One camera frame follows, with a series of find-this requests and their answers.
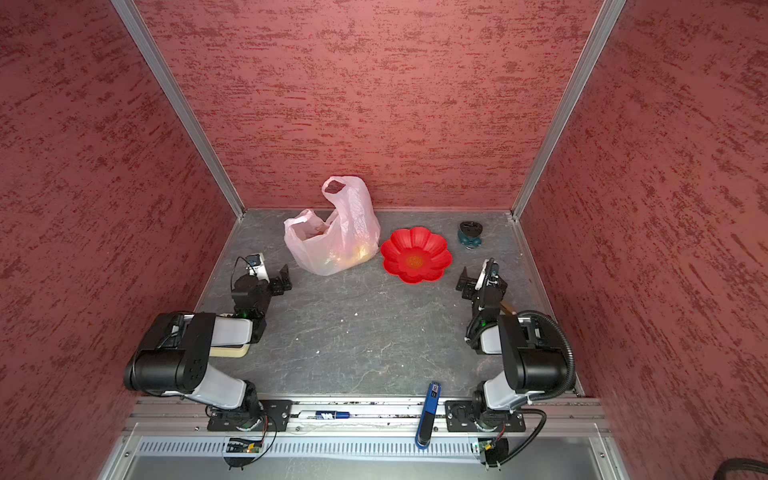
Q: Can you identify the red flower-shaped bowl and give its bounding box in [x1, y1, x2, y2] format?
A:
[380, 226, 453, 284]

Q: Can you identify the pink plastic bag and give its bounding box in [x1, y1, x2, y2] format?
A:
[284, 176, 381, 276]

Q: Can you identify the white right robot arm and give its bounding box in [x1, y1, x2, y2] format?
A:
[457, 259, 576, 429]

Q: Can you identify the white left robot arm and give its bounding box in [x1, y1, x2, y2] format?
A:
[123, 255, 292, 431]

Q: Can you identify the cream yellow calculator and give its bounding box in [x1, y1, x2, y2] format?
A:
[209, 344, 250, 358]

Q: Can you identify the blue black handheld device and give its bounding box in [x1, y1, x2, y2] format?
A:
[415, 381, 442, 450]

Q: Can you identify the blue marker pen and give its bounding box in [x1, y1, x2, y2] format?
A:
[298, 410, 351, 420]

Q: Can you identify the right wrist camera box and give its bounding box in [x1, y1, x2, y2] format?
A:
[475, 258, 500, 291]

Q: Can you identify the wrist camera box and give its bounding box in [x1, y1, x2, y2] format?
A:
[244, 253, 269, 281]
[475, 258, 500, 291]

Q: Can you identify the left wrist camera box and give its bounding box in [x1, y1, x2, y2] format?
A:
[244, 253, 269, 281]

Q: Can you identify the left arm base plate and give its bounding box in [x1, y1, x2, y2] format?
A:
[206, 399, 294, 434]

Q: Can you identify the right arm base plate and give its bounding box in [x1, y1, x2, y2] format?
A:
[444, 400, 526, 434]

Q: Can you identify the aluminium front rail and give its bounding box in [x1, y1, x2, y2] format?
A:
[120, 394, 612, 440]

